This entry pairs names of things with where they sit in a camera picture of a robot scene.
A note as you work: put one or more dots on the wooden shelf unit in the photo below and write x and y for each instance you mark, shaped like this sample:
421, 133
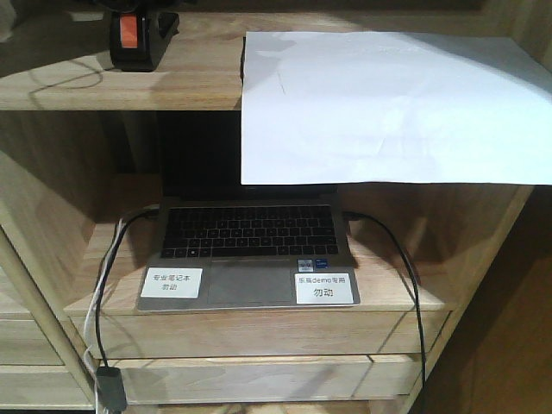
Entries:
60, 196

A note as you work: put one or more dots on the left white laptop label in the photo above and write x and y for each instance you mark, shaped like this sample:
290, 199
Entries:
169, 282

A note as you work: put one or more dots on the grey open laptop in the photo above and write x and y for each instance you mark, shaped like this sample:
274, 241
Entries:
250, 240

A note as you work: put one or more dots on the white laptop label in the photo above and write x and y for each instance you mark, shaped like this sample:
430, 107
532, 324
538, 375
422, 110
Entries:
169, 282
323, 288

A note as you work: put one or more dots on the black orange stapler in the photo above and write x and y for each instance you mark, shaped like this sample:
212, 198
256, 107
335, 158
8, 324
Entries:
139, 39

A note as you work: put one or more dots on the right white laptop label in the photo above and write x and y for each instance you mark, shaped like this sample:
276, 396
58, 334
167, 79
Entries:
323, 288

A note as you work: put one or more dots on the white paper sheet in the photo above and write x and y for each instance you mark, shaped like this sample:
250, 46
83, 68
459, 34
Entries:
328, 108

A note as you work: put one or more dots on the grey usb adapter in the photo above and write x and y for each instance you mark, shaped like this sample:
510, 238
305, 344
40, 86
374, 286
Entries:
111, 389

